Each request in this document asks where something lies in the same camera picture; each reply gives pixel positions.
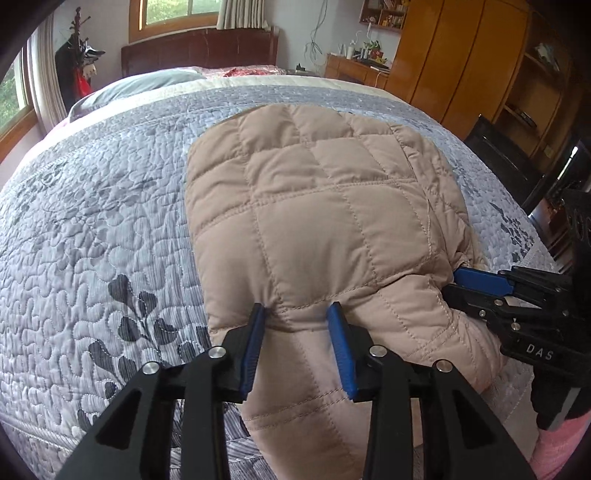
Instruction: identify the person's right hand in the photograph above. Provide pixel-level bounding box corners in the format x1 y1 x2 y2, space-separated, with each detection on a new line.
530 369 591 431

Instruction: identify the pink floral bed sheet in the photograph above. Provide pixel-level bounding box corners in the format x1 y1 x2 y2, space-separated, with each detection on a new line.
194 66 287 81

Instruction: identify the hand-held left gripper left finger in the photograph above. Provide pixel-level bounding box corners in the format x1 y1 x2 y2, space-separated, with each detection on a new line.
54 302 267 480

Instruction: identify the beige quilted jacket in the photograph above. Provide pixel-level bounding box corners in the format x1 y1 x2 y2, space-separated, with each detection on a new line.
185 104 506 480

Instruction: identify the grey pillow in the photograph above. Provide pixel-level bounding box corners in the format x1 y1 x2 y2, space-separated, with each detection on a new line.
68 74 208 123

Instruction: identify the dark wooden headboard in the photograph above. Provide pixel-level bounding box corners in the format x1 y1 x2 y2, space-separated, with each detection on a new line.
121 28 280 78

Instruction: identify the hanging wall cable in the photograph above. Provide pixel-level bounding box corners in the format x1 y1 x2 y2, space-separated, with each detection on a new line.
305 0 324 58

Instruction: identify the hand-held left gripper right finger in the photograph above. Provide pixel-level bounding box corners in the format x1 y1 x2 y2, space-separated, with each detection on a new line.
326 301 537 480

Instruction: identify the large wooden frame window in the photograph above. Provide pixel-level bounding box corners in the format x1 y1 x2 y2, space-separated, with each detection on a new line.
0 51 38 164

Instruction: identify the small wooden frame window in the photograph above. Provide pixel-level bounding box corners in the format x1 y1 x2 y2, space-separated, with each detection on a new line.
129 0 222 33

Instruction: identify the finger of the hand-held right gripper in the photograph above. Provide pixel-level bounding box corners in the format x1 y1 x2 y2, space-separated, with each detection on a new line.
443 284 509 333
452 268 521 297

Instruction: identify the coat rack with clothes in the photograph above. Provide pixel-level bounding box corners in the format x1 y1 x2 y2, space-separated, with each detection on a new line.
54 7 108 112

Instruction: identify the wooden wardrobe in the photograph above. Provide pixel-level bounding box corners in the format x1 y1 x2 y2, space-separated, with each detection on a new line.
385 0 591 160

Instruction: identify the pale window curtain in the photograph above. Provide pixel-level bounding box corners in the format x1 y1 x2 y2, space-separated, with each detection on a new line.
28 21 68 134
217 0 242 31

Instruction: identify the red patterned cloth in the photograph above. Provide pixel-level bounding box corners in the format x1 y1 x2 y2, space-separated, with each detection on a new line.
222 67 278 79

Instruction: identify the wooden wall shelf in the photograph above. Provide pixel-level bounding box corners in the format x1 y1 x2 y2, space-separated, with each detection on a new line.
358 0 409 31

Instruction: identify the wooden side cabinet with clutter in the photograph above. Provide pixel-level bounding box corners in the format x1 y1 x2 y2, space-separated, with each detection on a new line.
324 52 393 90

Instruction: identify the black chair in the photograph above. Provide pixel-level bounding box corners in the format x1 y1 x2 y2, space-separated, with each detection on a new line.
464 114 555 215

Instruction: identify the grey floral quilted bedspread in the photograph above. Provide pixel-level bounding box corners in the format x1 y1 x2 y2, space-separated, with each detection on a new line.
0 83 561 480

